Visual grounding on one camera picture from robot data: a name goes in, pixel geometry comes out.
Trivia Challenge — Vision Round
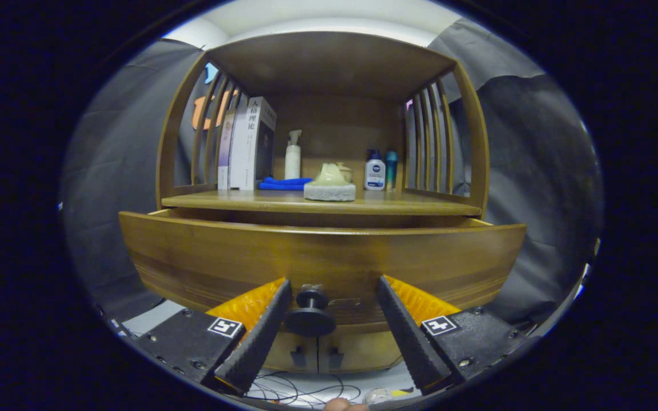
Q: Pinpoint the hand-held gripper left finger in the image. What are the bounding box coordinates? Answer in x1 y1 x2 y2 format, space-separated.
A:
134 277 292 396

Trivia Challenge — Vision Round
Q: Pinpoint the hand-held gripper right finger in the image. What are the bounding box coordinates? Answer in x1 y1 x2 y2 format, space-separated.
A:
377 275 529 396

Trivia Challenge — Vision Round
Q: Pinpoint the wooden drawer with black knob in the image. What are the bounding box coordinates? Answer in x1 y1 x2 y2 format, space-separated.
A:
119 208 528 338

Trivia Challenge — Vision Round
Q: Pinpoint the pale green grey-based sponge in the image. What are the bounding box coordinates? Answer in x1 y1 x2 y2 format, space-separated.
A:
304 163 356 202

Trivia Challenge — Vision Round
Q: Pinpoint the wooden cabinet door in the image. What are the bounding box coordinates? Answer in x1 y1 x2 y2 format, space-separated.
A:
318 330 404 373
263 331 319 373

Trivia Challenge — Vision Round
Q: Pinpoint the wooden countertop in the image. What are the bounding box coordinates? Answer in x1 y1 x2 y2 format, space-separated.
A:
161 188 484 216

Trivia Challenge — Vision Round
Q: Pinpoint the wooden cabinet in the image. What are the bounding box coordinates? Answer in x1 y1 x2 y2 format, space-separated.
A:
156 31 491 374

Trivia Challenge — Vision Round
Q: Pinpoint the clear plastic piece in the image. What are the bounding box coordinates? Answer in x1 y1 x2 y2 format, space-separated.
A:
363 387 415 406

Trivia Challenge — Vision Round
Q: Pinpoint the blue cloth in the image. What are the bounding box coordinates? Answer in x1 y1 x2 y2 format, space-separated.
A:
259 177 314 191

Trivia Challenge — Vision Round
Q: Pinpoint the white lotion bottle blue cap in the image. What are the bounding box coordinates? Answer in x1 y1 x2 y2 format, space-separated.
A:
364 150 386 191

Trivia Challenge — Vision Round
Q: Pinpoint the white pump bottle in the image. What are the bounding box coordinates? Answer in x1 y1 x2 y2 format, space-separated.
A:
284 130 302 180

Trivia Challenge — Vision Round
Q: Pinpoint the purple book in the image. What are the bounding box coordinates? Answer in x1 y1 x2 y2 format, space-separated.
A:
218 111 237 190

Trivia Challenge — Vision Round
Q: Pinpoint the thin white book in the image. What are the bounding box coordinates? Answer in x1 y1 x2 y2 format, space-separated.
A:
229 106 250 191

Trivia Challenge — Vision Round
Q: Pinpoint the thick white book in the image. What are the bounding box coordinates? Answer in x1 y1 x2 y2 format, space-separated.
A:
243 97 277 191

